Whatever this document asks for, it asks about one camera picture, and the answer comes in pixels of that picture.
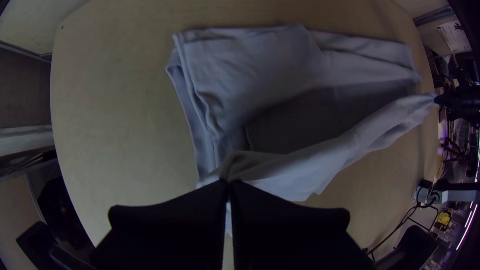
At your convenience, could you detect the black cable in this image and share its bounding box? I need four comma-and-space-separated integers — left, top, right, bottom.
367, 202, 421, 260

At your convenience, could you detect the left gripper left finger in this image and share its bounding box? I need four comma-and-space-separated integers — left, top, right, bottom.
89, 179, 230, 270

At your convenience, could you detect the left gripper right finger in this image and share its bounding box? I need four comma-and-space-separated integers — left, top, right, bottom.
230, 181, 374, 270

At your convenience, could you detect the grey t-shirt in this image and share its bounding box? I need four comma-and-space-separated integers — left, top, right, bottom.
165, 24, 439, 237

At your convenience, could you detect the white paper poster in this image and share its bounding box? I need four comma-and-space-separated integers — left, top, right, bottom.
436, 20, 473, 53

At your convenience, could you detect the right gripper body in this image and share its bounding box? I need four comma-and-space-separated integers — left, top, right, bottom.
434, 89, 480, 123

